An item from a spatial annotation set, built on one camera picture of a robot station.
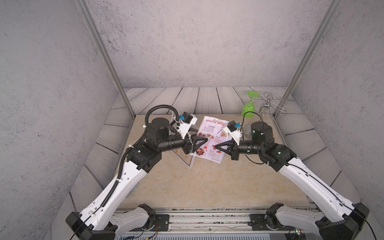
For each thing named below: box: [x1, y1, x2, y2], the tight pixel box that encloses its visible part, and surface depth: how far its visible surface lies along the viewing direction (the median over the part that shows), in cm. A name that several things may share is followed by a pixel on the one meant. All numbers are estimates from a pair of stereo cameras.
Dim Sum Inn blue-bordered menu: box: [171, 148, 196, 169], surface depth 93 cm
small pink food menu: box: [190, 116, 232, 164], surface depth 63 cm
